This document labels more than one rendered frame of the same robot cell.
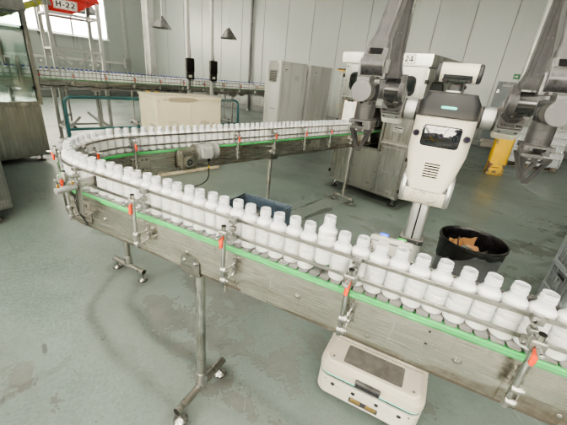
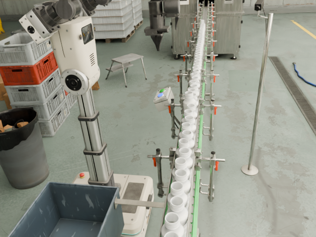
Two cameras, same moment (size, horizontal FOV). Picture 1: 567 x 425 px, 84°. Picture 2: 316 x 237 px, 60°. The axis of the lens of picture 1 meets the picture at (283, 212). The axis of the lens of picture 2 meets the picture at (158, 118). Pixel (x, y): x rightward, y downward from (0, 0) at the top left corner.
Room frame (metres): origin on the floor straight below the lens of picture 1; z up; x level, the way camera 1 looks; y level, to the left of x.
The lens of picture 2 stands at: (1.34, 0.95, 1.72)
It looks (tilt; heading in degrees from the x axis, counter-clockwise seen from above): 29 degrees down; 256
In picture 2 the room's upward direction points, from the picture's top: 4 degrees counter-clockwise
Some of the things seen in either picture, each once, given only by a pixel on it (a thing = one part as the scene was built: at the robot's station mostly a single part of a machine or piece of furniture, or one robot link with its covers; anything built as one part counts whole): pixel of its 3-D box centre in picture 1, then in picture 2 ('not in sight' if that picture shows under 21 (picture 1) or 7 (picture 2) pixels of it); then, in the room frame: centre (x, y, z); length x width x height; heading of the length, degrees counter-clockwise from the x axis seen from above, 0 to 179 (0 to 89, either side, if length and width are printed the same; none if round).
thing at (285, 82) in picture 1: (283, 107); not in sight; (7.42, 0.24, 0.96); 0.82 x 0.50 x 1.91; 137
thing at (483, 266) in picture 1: (459, 275); (20, 149); (2.06, -1.40, 0.32); 0.45 x 0.45 x 0.64
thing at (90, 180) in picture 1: (82, 204); not in sight; (1.32, 0.94, 0.96); 0.23 x 0.10 x 0.27; 155
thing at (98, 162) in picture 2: not in sight; (99, 170); (1.39, -0.64, 0.49); 0.13 x 0.13 x 0.40; 65
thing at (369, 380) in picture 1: (380, 343); (106, 196); (1.38, -0.64, 0.24); 0.68 x 0.53 x 0.41; 155
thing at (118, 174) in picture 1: (120, 183); not in sight; (1.32, 0.75, 1.08); 0.06 x 0.06 x 0.17
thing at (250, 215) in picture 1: (250, 225); (186, 150); (1.02, 0.12, 1.08); 0.06 x 0.06 x 0.17
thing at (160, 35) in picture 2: (361, 135); (155, 40); (1.04, -0.23, 1.44); 0.07 x 0.07 x 0.09; 65
